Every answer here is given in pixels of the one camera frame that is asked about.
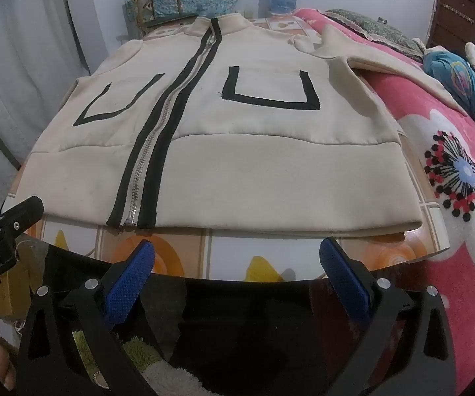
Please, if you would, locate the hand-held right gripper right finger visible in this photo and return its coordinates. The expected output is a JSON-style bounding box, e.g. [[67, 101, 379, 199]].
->
[[319, 237, 456, 396]]

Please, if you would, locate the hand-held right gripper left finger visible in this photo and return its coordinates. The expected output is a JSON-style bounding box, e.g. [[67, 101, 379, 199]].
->
[[17, 239, 168, 396]]

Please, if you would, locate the cream zip jacket black trim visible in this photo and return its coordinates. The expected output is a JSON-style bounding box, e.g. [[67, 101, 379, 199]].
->
[[17, 16, 469, 240]]

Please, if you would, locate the yellow wooden box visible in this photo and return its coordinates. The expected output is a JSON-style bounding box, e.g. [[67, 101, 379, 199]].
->
[[0, 243, 32, 320]]

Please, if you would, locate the green white shaggy mat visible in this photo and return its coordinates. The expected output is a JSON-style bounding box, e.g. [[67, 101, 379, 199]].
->
[[72, 330, 205, 396]]

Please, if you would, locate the pink floral blanket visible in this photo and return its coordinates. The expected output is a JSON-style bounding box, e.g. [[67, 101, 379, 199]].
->
[[293, 7, 475, 396]]

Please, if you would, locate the white curtain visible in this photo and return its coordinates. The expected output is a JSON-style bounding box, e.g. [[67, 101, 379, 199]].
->
[[0, 0, 133, 215]]

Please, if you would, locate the wooden chair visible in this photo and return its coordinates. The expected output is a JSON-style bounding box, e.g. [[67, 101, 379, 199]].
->
[[131, 0, 199, 40]]

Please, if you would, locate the green patterned pillow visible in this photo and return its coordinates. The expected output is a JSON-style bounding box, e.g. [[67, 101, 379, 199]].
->
[[324, 8, 426, 62]]

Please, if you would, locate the brown wooden cabinet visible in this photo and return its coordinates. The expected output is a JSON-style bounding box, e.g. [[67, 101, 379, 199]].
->
[[425, 0, 475, 56]]

